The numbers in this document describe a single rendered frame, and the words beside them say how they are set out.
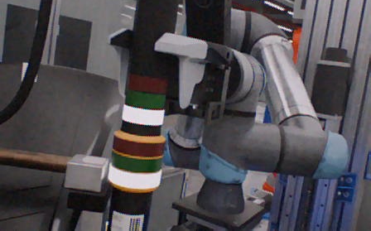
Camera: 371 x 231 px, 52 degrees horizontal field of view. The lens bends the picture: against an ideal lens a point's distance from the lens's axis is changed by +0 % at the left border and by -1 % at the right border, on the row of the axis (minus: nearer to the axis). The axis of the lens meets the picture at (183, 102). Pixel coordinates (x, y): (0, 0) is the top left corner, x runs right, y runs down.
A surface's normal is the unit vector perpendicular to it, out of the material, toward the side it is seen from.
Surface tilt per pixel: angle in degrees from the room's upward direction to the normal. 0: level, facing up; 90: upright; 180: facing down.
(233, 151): 90
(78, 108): 37
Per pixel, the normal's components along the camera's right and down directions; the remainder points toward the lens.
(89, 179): 0.03, 0.10
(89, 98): 0.29, -0.72
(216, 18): -0.43, 0.55
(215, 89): -0.39, 0.02
